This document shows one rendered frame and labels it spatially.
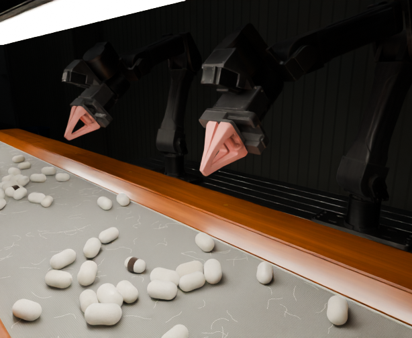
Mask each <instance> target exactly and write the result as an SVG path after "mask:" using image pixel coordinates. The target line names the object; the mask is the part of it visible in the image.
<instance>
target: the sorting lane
mask: <svg viewBox="0 0 412 338"><path fill-rule="evenodd" d="M19 155H23V156H24V157H25V160H24V161H23V162H29V163H30V164H31V167H30V168H28V169H24V170H20V171H21V175H22V176H27V177H28V178H29V179H30V176H31V175H32V174H42V168H44V167H54V168H55V169H56V173H55V174H53V175H45V176H46V181H45V182H32V181H31V180H30V181H29V183H28V184H26V185H25V186H23V187H24V188H25V189H26V190H27V194H26V195H25V196H24V197H23V198H22V199H19V200H17V199H14V198H13V197H9V196H7V195H6V194H5V198H4V199H5V201H6V204H5V206H4V207H3V208H2V209H0V319H1V320H2V322H3V324H4V325H5V328H6V329H7V331H8V332H9V334H10V336H11V338H162V336H163V335H164V334H165V333H166V332H168V331H169V330H170V329H172V328H173V327H174V326H175V325H184V326H185V327H186V328H187V329H188V332H189V337H188V338H412V326H409V325H407V324H405V323H402V322H400V321H398V320H396V319H394V318H392V317H389V316H387V315H385V314H382V313H380V312H378V311H376V310H374V309H372V308H369V307H367V306H365V305H363V304H360V303H359V302H356V301H354V300H352V299H350V298H347V297H345V296H342V295H341V294H338V293H337V292H334V291H332V290H330V289H327V288H325V287H323V286H320V285H318V284H316V283H314V282H312V281H310V280H307V279H305V278H303V277H300V276H298V275H296V274H294V273H292V272H290V271H287V270H285V269H283V268H280V267H278V266H276V265H274V264H271V263H270V262H269V263H270V264H271V265H272V268H273V273H272V280H271V281H270V282H269V283H267V284H262V283H260V282H259V281H258V279H257V277H256V274H257V270H258V266H259V264H260V263H261V262H266V261H265V260H263V259H260V258H258V257H256V256H253V255H252V254H250V253H247V252H245V251H243V250H241V249H238V248H236V247H234V246H232V245H230V244H228V243H225V242H223V241H221V240H218V239H216V238H214V237H212V236H210V235H209V236H210V238H212V240H213V241H214V248H213V249H212V250H211V251H203V250H202V249H201V248H200V247H199V246H198V245H197V244H196V243H195V237H196V235H197V234H198V233H202V232H201V231H198V230H196V229H194V228H192V227H189V226H188V225H185V224H183V223H181V222H178V221H176V220H174V219H171V218H170V217H167V216H165V215H163V214H161V213H158V212H156V211H154V210H152V209H149V208H148V207H145V206H143V205H141V204H139V203H136V202H134V201H131V200H130V203H129V204H128V205H127V206H121V205H120V204H119V203H118V201H117V195H118V194H116V193H114V192H112V191H110V190H107V189H106V188H103V187H101V186H99V185H96V184H94V183H92V182H89V181H88V180H85V179H83V178H81V177H79V176H76V175H74V174H72V173H70V172H67V171H65V170H63V169H61V168H59V167H57V166H54V165H52V164H49V163H47V162H45V161H43V160H41V159H39V158H37V157H34V156H32V155H30V154H27V153H25V152H23V151H21V150H19V149H17V148H14V147H12V146H10V145H7V144H5V143H3V142H0V182H2V181H1V180H2V178H3V177H4V176H8V175H9V173H8V170H9V169H10V168H18V164H20V163H23V162H18V163H15V162H13V160H12V158H13V157H14V156H19ZM59 173H63V174H64V173H67V174H68V175H69V176H70V178H69V180H67V181H58V180H57V179H56V175H57V174H59ZM33 192H36V193H42V194H44V195H45V196H51V197H52V198H53V202H52V204H51V205H50V206H49V207H43V206H42V205H41V204H39V203H31V202H29V200H28V196H29V194H31V193H33ZM4 193H5V191H4ZM102 196H104V197H106V198H108V199H110V200H111V202H112V207H111V208H110V209H109V210H104V209H102V208H101V207H100V206H99V205H98V204H97V200H98V198H99V197H102ZM110 227H115V228H116V229H117V230H118V231H119V235H118V237H117V238H116V239H114V240H113V241H110V242H109V243H101V247H100V249H99V252H98V254H97V255H96V256H95V257H93V258H87V257H86V256H85V255H84V253H83V248H84V246H85V244H86V242H87V241H88V240H89V239H90V238H93V237H95V238H97V239H99V234H100V233H101V232H102V231H104V230H106V229H108V228H110ZM66 249H72V250H74V251H75V253H76V259H75V261H74V262H73V263H71V264H69V265H67V266H65V267H63V268H62V269H59V270H60V271H63V272H68V273H69V274H70V275H71V276H72V283H71V284H70V286H68V287H66V288H57V287H53V286H49V285H47V283H46V281H45V276H46V274H47V273H48V272H49V271H50V270H55V269H54V268H52V267H51V265H50V260H51V258H52V256H54V255H56V254H59V253H60V252H62V251H64V250H66ZM128 257H136V258H140V259H142V260H144V261H145V263H146V269H145V270H144V271H143V272H141V273H135V272H132V271H129V270H128V269H127V268H126V267H125V264H124V263H125V260H126V259H127V258H128ZM210 259H215V260H217V261H218V262H219V263H220V265H221V273H222V277H221V280H220V281H219V282H218V283H217V284H210V283H208V282H207V281H206V280H205V283H204V285H203V286H202V287H200V288H196V289H194V290H191V291H188V292H185V291H183V290H181V288H180V287H179V284H178V286H177V290H178V292H177V294H176V296H175V297H174V298H173V299H171V300H165V299H160V298H152V297H150V296H149V294H148V291H147V287H148V285H149V283H151V279H150V274H151V272H152V270H153V269H155V268H165V269H167V270H174V271H176V268H177V267H178V266H179V265H181V264H184V263H187V262H191V261H199V262H201V263H202V264H203V267H204V265H205V262H206V261H207V260H210ZM86 261H93V262H95V263H96V264H97V267H98V270H97V273H96V276H95V280H94V282H93V283H92V284H90V285H88V286H83V285H82V284H80V283H79V281H78V279H77V276H78V273H79V271H80V268H81V266H82V264H83V263H85V262H86ZM122 280H127V281H129V282H130V283H131V284H132V285H133V286H134V287H135V288H136V289H137V290H138V298H137V299H136V300H135V301H134V302H132V303H126V302H125V301H123V303H122V305H121V307H120V308H121V318H120V320H119V321H118V322H117V323H116V324H114V325H90V324H88V322H86V320H85V313H84V312H83V311H82V309H81V304H80V301H79V297H80V295H81V293H82V292H83V291H84V290H93V291H94V292H95V294H96V295H97V290H98V288H99V287H100V286H101V285H102V284H106V283H109V284H112V285H114V286H115V287H117V285H118V283H119V282H121V281H122ZM335 295H338V296H342V297H343V298H345V299H346V301H347V303H348V319H347V321H346V322H345V323H344V324H343V325H335V324H333V323H332V322H330V320H329V319H328V317H327V308H328V300H329V299H330V298H331V297H332V296H335ZM21 299H27V300H31V301H34V302H36V303H38V304H39V305H40V306H41V307H42V312H41V315H40V316H39V317H38V318H37V319H36V320H34V321H27V320H24V319H21V318H18V317H16V316H15V315H14V314H13V312H12V308H13V305H14V304H15V303H16V302H17V301H18V300H21Z"/></svg>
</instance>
